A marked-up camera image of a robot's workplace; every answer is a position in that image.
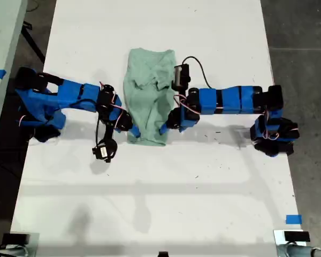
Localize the black stand leg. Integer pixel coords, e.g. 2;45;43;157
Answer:
20;22;47;64

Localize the black camera cable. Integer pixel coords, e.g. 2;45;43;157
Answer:
181;56;215;89
69;99;101;148

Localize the rectangular black camera box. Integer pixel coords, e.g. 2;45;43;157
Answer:
171;64;191;91

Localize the pale green T-shirt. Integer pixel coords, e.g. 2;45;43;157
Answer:
123;48;177;147

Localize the grey tube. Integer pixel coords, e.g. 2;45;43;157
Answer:
277;243;321;257

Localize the pale grey side table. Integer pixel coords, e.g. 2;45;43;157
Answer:
0;0;27;158

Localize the round black camera box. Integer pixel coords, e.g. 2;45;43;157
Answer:
91;139;118;163

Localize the small black box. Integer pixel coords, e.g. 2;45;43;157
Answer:
2;233;30;245
284;231;310;243

